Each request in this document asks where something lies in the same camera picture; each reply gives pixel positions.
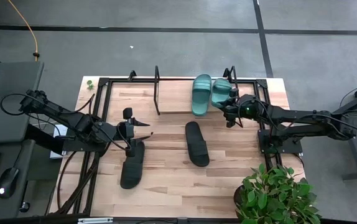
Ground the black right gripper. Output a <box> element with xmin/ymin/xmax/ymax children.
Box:
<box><xmin>223</xmin><ymin>88</ymin><xmax>244</xmax><ymax>128</ymax></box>

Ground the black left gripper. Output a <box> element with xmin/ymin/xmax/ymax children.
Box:
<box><xmin>116</xmin><ymin>107</ymin><xmax>154</xmax><ymax>158</ymax></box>

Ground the green rubber slide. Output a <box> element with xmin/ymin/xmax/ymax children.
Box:
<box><xmin>211</xmin><ymin>78</ymin><xmax>233</xmax><ymax>109</ymax></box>
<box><xmin>191</xmin><ymin>73</ymin><xmax>212</xmax><ymax>117</ymax></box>

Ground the black rubber slide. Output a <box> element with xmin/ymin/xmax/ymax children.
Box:
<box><xmin>119</xmin><ymin>141</ymin><xmax>146</xmax><ymax>190</ymax></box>
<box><xmin>184</xmin><ymin>121</ymin><xmax>211</xmax><ymax>167</ymax></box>

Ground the white box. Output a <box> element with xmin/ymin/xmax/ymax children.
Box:
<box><xmin>49</xmin><ymin>124</ymin><xmax>70</xmax><ymax>159</ymax></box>

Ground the black plant pot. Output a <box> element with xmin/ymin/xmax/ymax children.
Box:
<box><xmin>233</xmin><ymin>186</ymin><xmax>244</xmax><ymax>213</ymax></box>

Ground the green leafy plant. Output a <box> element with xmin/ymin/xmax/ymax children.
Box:
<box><xmin>236</xmin><ymin>163</ymin><xmax>322</xmax><ymax>224</ymax></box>

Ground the grey computer desk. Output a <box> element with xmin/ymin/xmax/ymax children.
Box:
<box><xmin>0</xmin><ymin>61</ymin><xmax>45</xmax><ymax>224</ymax></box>

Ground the black computer mouse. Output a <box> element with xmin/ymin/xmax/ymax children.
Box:
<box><xmin>0</xmin><ymin>167</ymin><xmax>20</xmax><ymax>199</ymax></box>

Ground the wooden shelf black metal frame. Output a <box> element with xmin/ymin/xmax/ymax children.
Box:
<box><xmin>153</xmin><ymin>65</ymin><xmax>239</xmax><ymax>116</ymax></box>

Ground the black aluminium table frame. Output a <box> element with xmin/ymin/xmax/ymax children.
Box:
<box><xmin>72</xmin><ymin>76</ymin><xmax>284</xmax><ymax>216</ymax></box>

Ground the black cable bundle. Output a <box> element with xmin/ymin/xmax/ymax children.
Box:
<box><xmin>46</xmin><ymin>151</ymin><xmax>102</xmax><ymax>216</ymax></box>

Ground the silver metal bracket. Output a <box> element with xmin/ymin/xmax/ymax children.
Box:
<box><xmin>77</xmin><ymin>217</ymin><xmax>114</xmax><ymax>224</ymax></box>

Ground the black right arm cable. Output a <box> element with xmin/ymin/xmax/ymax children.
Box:
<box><xmin>312</xmin><ymin>85</ymin><xmax>357</xmax><ymax>139</ymax></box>

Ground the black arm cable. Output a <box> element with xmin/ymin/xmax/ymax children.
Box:
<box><xmin>0</xmin><ymin>92</ymin><xmax>42</xmax><ymax>116</ymax></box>
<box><xmin>312</xmin><ymin>85</ymin><xmax>357</xmax><ymax>139</ymax></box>

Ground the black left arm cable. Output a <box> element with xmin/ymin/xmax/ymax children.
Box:
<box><xmin>0</xmin><ymin>92</ymin><xmax>42</xmax><ymax>116</ymax></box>

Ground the yellow cable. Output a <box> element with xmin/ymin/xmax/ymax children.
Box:
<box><xmin>7</xmin><ymin>0</ymin><xmax>40</xmax><ymax>62</ymax></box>

